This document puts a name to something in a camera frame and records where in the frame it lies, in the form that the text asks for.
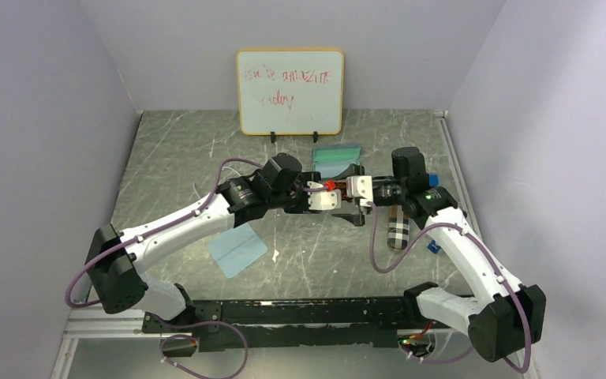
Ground white frame sunglasses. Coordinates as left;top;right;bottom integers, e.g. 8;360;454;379
192;166;241;201

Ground small blue box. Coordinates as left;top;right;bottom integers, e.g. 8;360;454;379
428;174;440;187

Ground light blue cloth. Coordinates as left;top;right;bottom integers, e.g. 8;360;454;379
206;223;267;279
315;162;352;178

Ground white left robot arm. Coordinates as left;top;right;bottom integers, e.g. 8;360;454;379
85;153;308;332

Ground plaid glasses case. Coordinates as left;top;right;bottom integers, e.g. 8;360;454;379
387;205;410;250

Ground brown tortoise sunglasses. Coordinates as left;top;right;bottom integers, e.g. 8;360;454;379
331;179;353;202

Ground yellow framed whiteboard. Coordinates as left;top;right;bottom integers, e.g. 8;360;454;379
236;48;345;136

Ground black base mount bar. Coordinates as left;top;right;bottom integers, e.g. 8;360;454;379
141;296;449;352

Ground small blue card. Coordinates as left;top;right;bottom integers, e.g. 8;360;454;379
427;240;441;254

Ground blue glasses case green lining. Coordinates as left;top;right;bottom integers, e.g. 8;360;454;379
312;144;362;172

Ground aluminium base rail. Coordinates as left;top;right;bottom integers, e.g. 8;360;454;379
49;110;539;379

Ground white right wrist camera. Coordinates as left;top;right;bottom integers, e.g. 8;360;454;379
346;175;373;208

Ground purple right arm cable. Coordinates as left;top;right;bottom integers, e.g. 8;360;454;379
368;204;533;375

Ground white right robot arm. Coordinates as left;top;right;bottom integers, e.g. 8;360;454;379
322;147;546;373

